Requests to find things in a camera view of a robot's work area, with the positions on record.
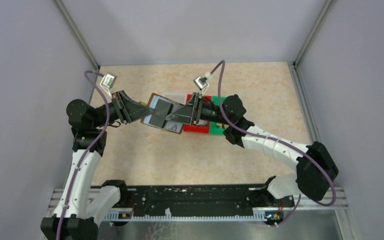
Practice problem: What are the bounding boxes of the translucent white plastic bin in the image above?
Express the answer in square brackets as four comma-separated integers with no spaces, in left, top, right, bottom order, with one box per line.
[163,92,187,105]

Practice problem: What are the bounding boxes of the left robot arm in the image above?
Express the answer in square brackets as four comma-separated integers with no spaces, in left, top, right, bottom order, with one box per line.
[40,90,155,240]

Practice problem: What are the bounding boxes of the brown leather card holder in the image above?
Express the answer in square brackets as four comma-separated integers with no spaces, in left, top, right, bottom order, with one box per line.
[140,93,184,135]

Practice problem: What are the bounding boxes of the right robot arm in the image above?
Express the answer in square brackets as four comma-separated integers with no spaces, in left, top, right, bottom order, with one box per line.
[166,92,339,205]

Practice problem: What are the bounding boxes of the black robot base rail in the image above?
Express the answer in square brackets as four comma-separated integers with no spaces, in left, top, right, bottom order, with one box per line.
[102,177,296,224]

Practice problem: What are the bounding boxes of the green plastic bin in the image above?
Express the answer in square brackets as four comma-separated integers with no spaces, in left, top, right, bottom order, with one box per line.
[209,95,229,135]

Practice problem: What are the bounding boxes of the red plastic bin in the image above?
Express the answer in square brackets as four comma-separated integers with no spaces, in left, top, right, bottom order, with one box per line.
[183,94,212,134]

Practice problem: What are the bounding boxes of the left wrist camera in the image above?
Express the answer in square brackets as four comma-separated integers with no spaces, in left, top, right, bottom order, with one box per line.
[99,73,117,90]

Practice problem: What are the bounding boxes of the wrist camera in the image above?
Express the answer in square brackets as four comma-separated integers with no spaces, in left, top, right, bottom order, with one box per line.
[193,76,209,92]
[99,73,117,90]

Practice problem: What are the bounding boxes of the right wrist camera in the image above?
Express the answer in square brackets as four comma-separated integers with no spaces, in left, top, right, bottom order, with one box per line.
[193,76,209,92]

